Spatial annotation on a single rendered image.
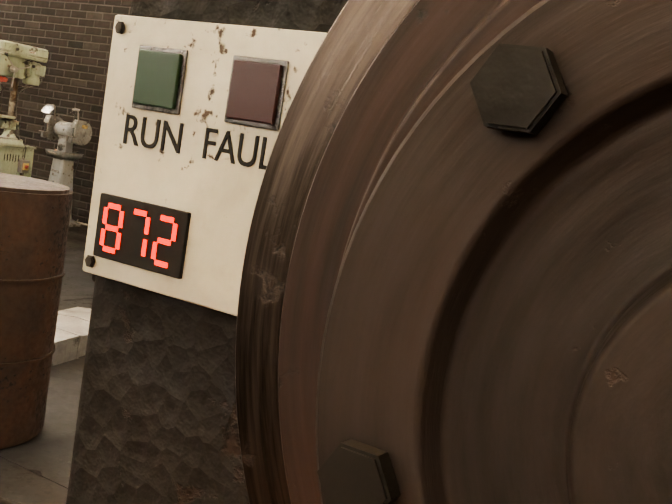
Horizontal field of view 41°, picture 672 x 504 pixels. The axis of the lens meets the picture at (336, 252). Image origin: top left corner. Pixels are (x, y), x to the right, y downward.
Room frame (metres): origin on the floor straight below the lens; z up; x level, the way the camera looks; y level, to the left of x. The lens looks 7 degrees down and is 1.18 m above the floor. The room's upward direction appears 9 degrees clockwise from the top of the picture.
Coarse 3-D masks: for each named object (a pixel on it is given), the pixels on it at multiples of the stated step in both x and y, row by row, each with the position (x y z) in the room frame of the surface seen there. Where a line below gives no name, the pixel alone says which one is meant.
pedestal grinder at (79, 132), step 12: (48, 108) 8.65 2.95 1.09; (48, 120) 8.66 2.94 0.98; (60, 120) 8.78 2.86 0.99; (48, 132) 8.67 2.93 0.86; (60, 132) 8.60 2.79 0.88; (72, 132) 8.50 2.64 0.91; (84, 132) 8.55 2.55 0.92; (60, 144) 8.61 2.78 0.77; (72, 144) 8.66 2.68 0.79; (84, 144) 8.58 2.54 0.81; (60, 156) 8.51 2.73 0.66; (72, 156) 8.58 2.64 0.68; (60, 168) 8.56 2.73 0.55; (72, 168) 8.67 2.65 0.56; (48, 180) 8.62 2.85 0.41; (60, 180) 8.55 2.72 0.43; (72, 180) 8.68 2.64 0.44
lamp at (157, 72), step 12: (144, 60) 0.60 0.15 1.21; (156, 60) 0.59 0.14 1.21; (168, 60) 0.59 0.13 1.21; (180, 60) 0.59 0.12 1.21; (144, 72) 0.60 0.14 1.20; (156, 72) 0.59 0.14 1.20; (168, 72) 0.59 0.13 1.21; (144, 84) 0.60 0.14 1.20; (156, 84) 0.59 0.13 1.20; (168, 84) 0.59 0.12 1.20; (144, 96) 0.60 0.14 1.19; (156, 96) 0.59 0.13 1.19; (168, 96) 0.59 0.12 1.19; (168, 108) 0.59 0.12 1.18
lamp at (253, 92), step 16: (240, 64) 0.56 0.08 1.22; (256, 64) 0.55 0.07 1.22; (272, 64) 0.55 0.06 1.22; (240, 80) 0.56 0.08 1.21; (256, 80) 0.55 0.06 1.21; (272, 80) 0.55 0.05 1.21; (240, 96) 0.56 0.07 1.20; (256, 96) 0.55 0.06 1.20; (272, 96) 0.55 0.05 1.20; (240, 112) 0.56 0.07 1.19; (256, 112) 0.55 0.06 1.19; (272, 112) 0.55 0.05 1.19
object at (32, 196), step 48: (0, 192) 2.80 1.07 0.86; (48, 192) 2.94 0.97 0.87; (0, 240) 2.81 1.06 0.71; (48, 240) 2.95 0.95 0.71; (0, 288) 2.82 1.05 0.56; (48, 288) 2.98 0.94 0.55; (0, 336) 2.83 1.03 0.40; (48, 336) 3.03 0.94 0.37; (0, 384) 2.85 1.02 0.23; (48, 384) 3.11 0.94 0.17; (0, 432) 2.86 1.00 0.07
